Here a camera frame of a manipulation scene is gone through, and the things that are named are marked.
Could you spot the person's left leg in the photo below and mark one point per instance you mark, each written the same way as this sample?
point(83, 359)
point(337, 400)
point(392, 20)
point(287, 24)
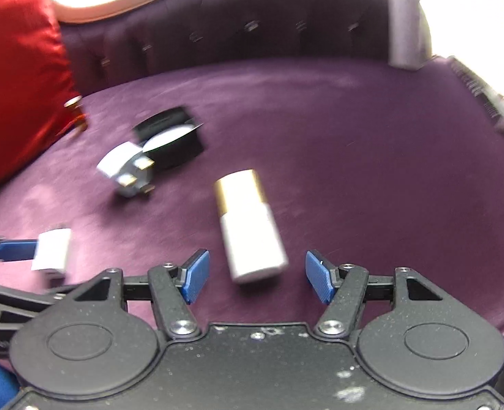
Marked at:
point(0, 386)

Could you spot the small white box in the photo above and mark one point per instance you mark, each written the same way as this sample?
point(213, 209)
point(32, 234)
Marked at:
point(53, 252)

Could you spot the black square box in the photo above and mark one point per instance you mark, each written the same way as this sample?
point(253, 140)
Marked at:
point(158, 121)

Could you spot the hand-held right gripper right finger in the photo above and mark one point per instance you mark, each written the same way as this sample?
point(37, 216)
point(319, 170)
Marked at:
point(320, 275)

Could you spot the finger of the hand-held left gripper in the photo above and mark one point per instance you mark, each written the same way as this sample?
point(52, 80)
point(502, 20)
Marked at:
point(15, 250)
point(17, 303)

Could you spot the small amber bottle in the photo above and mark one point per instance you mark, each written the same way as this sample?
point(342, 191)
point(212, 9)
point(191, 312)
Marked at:
point(76, 113)

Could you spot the white plug adapter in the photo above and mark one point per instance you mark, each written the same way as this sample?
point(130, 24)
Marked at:
point(121, 168)

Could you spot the red cushion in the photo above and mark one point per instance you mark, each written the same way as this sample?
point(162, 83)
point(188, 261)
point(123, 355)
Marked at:
point(17, 72)

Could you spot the lilac water bottle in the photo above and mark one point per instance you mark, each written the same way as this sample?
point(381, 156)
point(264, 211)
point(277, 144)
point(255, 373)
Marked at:
point(403, 25)

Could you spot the purple velvet sofa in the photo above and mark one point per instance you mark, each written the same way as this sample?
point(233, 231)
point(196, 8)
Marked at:
point(341, 158)

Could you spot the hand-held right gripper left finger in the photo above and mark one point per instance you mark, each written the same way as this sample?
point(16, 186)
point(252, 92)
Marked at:
point(196, 275)

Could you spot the white bottle with gold cap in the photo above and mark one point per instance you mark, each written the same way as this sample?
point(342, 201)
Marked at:
point(252, 230)

